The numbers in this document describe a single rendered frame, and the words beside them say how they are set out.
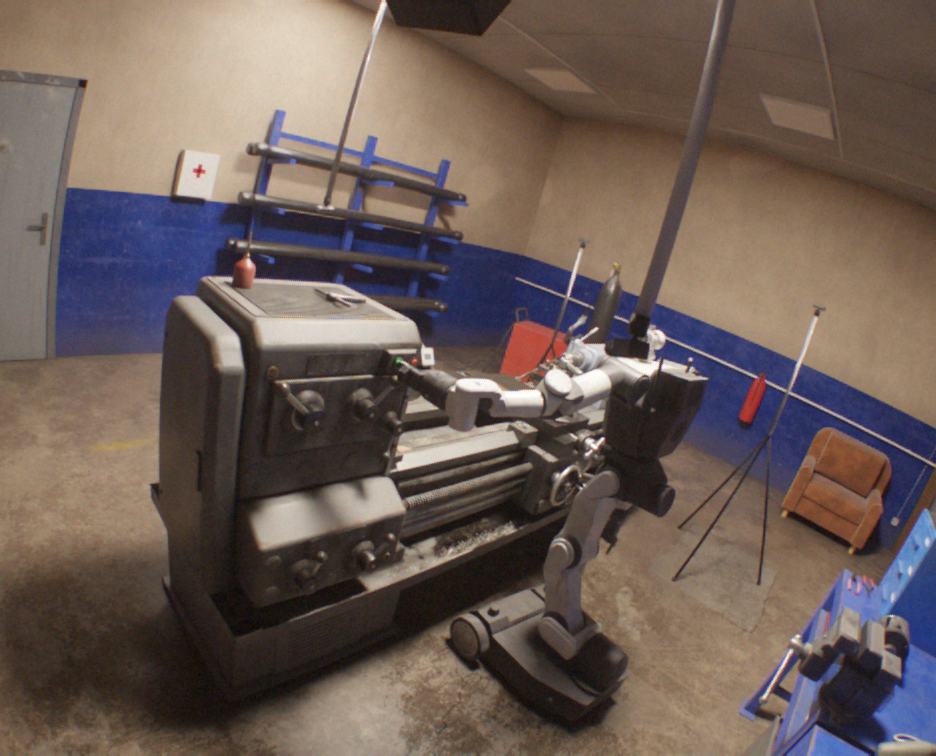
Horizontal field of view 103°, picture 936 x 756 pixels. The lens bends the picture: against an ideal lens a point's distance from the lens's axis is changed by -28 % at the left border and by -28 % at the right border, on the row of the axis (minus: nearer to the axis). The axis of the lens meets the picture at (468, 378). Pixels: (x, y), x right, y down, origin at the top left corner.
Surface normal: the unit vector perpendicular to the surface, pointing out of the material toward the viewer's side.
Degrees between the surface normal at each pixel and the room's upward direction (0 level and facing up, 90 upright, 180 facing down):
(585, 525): 90
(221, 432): 90
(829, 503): 90
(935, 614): 90
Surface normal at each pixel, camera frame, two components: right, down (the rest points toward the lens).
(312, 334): 0.68, -0.37
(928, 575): -0.67, 0.05
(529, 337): -0.39, 0.18
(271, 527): 0.59, -0.57
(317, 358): 0.70, 0.39
